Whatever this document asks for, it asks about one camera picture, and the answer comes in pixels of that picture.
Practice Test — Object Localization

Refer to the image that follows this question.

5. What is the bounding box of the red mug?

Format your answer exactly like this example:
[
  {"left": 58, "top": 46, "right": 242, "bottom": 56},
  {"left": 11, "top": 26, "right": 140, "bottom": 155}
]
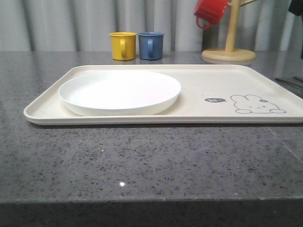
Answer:
[{"left": 194, "top": 0, "right": 229, "bottom": 29}]

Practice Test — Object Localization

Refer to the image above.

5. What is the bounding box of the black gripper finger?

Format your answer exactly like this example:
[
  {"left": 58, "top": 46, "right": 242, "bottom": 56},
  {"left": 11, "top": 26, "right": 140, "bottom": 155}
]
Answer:
[{"left": 288, "top": 0, "right": 303, "bottom": 16}]

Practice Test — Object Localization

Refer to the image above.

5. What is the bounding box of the wooden mug tree stand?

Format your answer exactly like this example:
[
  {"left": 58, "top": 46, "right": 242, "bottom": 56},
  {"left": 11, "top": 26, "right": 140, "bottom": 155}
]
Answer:
[{"left": 201, "top": 0, "right": 256, "bottom": 61}]

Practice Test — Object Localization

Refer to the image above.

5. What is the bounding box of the blue mug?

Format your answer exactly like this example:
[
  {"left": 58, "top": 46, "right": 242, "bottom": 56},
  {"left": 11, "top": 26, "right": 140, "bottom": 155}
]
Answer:
[{"left": 138, "top": 32, "right": 164, "bottom": 60}]

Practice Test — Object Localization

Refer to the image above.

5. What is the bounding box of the cream rabbit serving tray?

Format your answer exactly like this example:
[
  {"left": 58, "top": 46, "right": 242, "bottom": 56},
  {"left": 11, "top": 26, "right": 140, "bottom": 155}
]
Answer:
[{"left": 24, "top": 65, "right": 303, "bottom": 125}]

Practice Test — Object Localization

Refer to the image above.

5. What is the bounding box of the yellow mug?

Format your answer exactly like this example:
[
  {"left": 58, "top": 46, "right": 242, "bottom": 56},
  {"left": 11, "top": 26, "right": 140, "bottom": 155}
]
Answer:
[{"left": 109, "top": 32, "right": 137, "bottom": 61}]

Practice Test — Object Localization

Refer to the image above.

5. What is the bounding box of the silver metal fork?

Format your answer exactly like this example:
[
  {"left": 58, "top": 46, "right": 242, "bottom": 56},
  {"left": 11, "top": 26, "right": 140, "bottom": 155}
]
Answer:
[{"left": 275, "top": 78, "right": 303, "bottom": 88}]

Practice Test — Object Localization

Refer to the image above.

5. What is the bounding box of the white round plate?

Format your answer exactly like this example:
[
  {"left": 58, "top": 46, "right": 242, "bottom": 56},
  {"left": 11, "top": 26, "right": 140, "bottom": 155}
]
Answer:
[{"left": 58, "top": 70, "right": 181, "bottom": 116}]

